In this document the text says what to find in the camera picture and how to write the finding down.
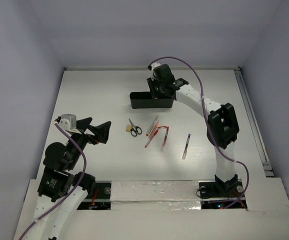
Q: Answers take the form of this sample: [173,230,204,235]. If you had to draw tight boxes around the black handled scissors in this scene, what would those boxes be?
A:
[128,118,143,137]

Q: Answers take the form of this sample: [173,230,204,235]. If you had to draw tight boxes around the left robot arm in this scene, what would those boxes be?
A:
[25,114,112,240]

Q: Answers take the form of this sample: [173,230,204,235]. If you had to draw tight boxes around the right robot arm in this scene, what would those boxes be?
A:
[147,62,240,196]

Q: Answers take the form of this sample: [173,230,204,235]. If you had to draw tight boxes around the black desk organizer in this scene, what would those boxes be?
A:
[129,91,174,109]

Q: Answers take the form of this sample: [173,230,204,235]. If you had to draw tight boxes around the tan eraser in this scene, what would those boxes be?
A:
[126,125,132,132]

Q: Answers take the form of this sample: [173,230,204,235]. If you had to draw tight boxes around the white marker red cap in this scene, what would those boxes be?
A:
[146,115,159,137]

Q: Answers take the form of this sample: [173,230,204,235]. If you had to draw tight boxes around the red gel pen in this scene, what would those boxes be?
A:
[144,126,162,148]

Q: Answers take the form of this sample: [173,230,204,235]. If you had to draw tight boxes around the red clip clear pen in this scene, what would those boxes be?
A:
[158,126,169,152]

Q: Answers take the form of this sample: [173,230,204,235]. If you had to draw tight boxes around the silver foil strip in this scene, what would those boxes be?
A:
[110,180,202,211]

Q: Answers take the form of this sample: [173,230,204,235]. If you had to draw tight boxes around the blue clear pen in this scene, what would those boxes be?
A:
[182,133,191,160]

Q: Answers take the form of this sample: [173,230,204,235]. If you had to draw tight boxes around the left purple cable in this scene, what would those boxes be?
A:
[16,122,88,240]

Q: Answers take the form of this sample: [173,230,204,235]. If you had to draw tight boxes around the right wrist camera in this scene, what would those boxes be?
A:
[147,62,161,71]

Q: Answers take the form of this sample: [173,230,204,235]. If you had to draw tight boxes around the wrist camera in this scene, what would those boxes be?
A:
[147,62,161,71]
[53,113,77,132]

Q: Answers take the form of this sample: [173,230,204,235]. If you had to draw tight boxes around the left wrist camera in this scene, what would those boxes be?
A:
[53,113,77,132]

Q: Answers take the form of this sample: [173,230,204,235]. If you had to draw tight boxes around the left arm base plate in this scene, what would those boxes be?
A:
[77,181,112,211]

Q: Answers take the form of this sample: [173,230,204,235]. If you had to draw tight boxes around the aluminium side rail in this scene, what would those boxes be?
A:
[234,68,276,178]

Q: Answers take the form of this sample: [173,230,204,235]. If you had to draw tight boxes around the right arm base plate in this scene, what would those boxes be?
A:
[195,180,247,210]

